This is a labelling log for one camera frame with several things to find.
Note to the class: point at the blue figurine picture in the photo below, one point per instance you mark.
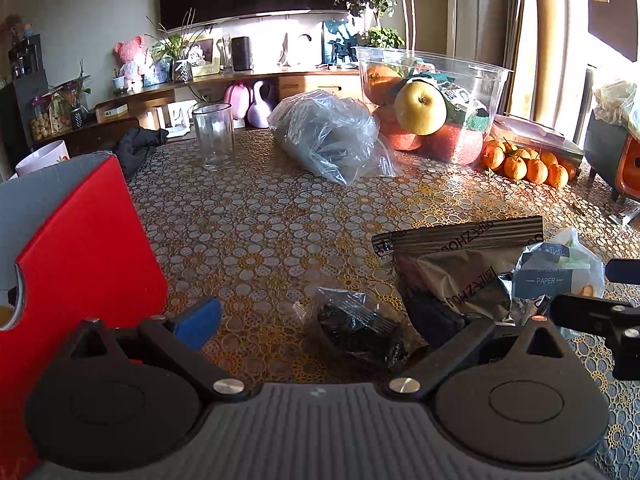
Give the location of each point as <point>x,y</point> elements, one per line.
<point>340,42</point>

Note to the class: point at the grass plant in vase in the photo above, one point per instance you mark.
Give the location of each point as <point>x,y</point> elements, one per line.
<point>180,55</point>

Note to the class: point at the pink lunch bag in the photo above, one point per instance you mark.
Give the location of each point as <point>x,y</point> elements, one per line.
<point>236,102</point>

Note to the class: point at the orange grey stool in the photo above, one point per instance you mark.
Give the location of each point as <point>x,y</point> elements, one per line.
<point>612,155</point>

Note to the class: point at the white router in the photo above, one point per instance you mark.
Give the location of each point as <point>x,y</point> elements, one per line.
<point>177,115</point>

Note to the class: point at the orange fruit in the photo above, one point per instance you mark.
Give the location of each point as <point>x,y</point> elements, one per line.
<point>382,82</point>

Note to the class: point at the pile of tangerines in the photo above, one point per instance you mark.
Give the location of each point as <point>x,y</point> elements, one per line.
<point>530,167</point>

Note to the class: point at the snack jar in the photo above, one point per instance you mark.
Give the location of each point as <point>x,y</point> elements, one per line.
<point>47,120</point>

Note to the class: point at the pink plush toy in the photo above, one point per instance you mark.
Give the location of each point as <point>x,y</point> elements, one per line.
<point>129,62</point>

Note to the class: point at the blue white snack packet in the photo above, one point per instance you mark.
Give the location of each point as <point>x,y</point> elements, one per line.
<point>550,275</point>

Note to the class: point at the wooden TV cabinet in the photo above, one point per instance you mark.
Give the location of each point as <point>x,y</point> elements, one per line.
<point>150,105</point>

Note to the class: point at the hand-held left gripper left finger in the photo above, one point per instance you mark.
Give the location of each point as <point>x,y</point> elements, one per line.
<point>197,322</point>

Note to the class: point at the black tall cabinet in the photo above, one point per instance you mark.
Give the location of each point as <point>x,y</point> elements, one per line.
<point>22,90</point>

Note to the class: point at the floral lace covered desktop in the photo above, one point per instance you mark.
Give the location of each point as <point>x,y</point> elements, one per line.
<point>260,240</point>

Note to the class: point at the pink mug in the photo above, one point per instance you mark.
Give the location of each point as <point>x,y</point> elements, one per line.
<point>42,160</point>

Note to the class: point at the clear lidded tray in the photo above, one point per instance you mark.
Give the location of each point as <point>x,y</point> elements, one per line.
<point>540,135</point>

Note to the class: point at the small potted plant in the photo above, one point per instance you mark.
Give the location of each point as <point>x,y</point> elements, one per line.
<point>77,110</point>

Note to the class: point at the clear plastic bag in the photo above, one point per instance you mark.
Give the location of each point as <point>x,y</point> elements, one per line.
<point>325,135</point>

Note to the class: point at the purple plastic jug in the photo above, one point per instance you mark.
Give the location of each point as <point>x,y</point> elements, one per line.
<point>261,110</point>

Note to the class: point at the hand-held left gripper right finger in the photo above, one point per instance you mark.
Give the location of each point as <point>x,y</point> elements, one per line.
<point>432,320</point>

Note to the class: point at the red cardboard box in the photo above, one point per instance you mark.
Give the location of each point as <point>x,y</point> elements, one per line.
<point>85,250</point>

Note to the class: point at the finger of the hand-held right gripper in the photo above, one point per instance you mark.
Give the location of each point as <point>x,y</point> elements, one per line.
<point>590,312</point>
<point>622,270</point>

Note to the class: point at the clear-wrapped black snack packet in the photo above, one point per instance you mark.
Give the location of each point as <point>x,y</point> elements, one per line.
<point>355,330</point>

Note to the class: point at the photo frame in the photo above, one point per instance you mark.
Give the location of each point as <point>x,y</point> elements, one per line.
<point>206,57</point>

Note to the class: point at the yellow pear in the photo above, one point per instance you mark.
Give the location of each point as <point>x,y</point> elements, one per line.
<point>420,107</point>

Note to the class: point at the clear drinking glass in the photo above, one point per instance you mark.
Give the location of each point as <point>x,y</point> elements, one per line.
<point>214,135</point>

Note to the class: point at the clear plastic fruit container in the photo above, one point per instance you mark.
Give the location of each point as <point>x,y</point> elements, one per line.
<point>480,90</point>

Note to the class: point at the red apple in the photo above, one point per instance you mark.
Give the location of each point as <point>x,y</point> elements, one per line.
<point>397,135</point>
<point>455,145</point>

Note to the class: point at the black speaker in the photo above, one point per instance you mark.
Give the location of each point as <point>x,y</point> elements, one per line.
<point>241,54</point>

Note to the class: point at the coffee machine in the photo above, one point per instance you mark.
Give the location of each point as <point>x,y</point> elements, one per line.
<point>25,57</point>

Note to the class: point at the dark cloth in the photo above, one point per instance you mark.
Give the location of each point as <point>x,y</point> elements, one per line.
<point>135,147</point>

